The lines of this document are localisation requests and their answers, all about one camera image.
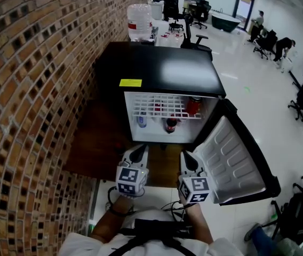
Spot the dark cola drink bottle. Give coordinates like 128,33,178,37
163,117,180,135

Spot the person's leg in jeans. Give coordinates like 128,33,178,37
252,227,279,256

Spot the person's white shirt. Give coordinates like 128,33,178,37
57,209,245,256

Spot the large clear water jug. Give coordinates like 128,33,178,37
126,3,153,42

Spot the dark green tub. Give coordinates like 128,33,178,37
211,13,242,33

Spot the grey shoe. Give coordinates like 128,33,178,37
244,222,263,242

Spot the black cable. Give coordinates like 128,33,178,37
161,199,189,221
105,186,121,211

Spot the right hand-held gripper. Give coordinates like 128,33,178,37
178,151,211,204

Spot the white bin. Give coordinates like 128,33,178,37
148,1,164,21

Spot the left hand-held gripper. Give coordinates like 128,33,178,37
115,143,150,197

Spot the blue white drink can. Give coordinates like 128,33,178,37
137,112,148,129

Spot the person's left forearm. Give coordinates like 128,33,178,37
91,195,137,243

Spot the white wire fridge shelf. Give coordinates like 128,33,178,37
132,94,203,120

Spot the black chest harness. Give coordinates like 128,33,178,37
98,218,195,256

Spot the black mini fridge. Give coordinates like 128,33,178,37
95,41,282,206

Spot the person's right forearm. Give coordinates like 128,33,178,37
185,201,214,244

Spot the black wristband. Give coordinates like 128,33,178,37
108,206,132,218

